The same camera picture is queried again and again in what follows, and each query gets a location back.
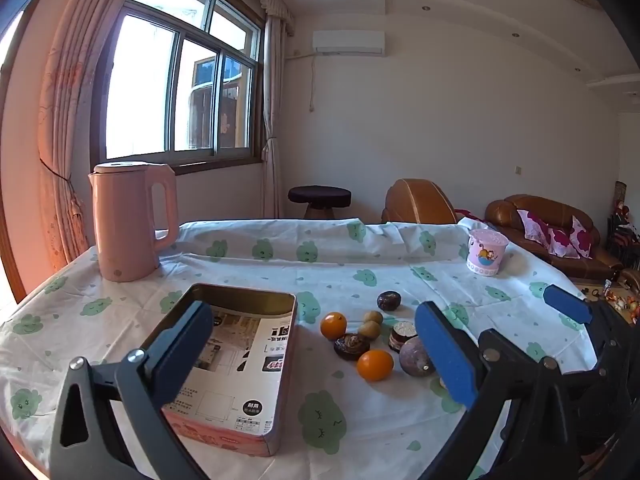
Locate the tan longan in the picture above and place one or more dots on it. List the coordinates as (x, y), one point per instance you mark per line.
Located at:
(369, 330)
(373, 316)

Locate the white green-cloud tablecloth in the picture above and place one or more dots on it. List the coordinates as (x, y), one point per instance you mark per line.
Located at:
(350, 270)

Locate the floral magenta cushion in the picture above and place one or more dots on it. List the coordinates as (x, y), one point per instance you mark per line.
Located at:
(532, 222)
(570, 240)

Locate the narrow pink curtain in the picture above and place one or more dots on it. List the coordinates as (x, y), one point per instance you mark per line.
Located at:
(274, 110)

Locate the rectangular metal tin box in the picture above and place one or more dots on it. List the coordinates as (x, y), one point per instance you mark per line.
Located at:
(240, 295)

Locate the cluttered coffee table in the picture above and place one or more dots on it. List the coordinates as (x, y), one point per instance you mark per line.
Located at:
(625, 305)

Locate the purple-brown passion fruit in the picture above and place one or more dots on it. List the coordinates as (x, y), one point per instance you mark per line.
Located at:
(414, 358)

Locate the pink cartoon plastic cup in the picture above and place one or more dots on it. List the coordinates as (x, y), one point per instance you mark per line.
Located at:
(486, 252)

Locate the white wall air conditioner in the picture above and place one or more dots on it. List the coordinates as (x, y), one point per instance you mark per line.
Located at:
(349, 42)

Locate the brown leather armchair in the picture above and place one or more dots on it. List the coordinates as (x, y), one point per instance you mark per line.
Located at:
(417, 202)

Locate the pink electric kettle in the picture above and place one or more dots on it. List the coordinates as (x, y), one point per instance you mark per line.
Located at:
(125, 225)

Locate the brown leather sofa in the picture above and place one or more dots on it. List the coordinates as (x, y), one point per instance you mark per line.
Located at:
(505, 210)

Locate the wide pink curtain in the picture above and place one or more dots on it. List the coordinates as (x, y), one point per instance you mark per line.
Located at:
(65, 110)

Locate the dark display shelf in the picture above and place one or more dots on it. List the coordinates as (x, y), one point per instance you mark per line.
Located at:
(622, 225)

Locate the small smooth orange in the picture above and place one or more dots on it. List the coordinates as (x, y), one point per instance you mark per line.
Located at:
(375, 365)
(334, 325)

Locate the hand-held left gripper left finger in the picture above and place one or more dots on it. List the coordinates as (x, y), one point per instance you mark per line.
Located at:
(180, 355)

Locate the dark round stool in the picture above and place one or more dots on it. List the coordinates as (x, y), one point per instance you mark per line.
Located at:
(320, 195)

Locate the white cloth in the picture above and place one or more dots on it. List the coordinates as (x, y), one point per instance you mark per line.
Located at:
(470, 216)

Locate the sliding glass window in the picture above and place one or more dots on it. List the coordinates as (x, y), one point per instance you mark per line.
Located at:
(150, 85)

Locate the brown wooden door frame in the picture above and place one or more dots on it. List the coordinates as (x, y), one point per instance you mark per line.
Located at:
(12, 260)

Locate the dark passion fruit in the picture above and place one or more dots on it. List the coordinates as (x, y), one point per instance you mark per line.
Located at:
(388, 301)

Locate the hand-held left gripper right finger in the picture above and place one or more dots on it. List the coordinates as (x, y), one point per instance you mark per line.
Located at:
(445, 355)

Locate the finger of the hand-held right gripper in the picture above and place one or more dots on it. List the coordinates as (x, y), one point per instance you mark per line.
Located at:
(567, 305)
(617, 400)

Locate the printed paper sheet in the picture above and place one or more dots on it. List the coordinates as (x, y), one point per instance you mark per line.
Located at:
(240, 360)

